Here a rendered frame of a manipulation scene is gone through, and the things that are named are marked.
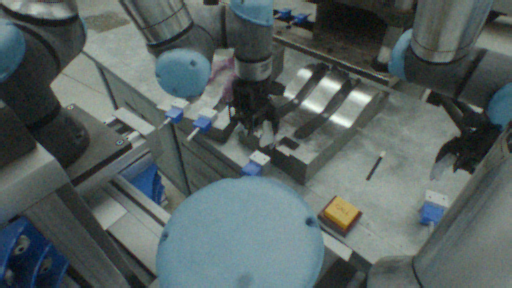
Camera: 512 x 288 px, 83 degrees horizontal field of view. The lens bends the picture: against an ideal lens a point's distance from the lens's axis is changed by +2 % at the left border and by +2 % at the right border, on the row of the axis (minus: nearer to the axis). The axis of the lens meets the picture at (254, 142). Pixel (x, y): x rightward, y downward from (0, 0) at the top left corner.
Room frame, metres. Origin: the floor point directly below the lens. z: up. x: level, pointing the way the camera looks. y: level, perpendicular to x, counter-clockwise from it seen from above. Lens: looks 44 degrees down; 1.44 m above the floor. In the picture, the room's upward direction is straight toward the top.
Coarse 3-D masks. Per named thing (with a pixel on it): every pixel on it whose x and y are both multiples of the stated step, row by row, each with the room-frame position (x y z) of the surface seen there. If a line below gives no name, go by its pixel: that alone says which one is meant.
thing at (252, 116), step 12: (240, 84) 0.51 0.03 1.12; (252, 84) 0.50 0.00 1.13; (264, 84) 0.51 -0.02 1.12; (240, 96) 0.50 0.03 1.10; (252, 96) 0.50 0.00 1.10; (264, 96) 0.54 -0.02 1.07; (228, 108) 0.52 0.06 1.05; (240, 108) 0.49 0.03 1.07; (252, 108) 0.50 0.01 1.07; (264, 108) 0.50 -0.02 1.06; (240, 120) 0.50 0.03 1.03; (252, 120) 0.47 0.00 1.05; (264, 120) 0.52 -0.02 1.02; (252, 132) 0.47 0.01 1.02
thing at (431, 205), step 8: (424, 192) 0.44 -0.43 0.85; (432, 192) 0.43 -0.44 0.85; (424, 200) 0.41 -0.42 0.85; (432, 200) 0.41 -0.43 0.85; (440, 200) 0.41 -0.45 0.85; (424, 208) 0.39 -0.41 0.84; (432, 208) 0.39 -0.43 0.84; (440, 208) 0.39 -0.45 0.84; (424, 216) 0.37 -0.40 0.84; (432, 216) 0.37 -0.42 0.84; (440, 216) 0.37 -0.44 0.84; (432, 224) 0.36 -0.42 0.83
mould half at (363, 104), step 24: (288, 96) 0.80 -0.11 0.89; (312, 96) 0.78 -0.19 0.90; (360, 96) 0.74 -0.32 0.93; (384, 96) 0.83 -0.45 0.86; (288, 120) 0.67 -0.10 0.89; (336, 120) 0.67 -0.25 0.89; (360, 120) 0.70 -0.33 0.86; (312, 144) 0.57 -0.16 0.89; (336, 144) 0.60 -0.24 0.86; (288, 168) 0.53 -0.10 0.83; (312, 168) 0.52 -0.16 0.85
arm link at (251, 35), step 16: (240, 0) 0.51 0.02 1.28; (256, 0) 0.50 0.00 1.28; (272, 0) 0.53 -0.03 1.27; (240, 16) 0.50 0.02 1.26; (256, 16) 0.50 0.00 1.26; (272, 16) 0.52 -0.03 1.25; (240, 32) 0.50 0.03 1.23; (256, 32) 0.50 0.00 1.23; (272, 32) 0.52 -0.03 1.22; (240, 48) 0.50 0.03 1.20; (256, 48) 0.50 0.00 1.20
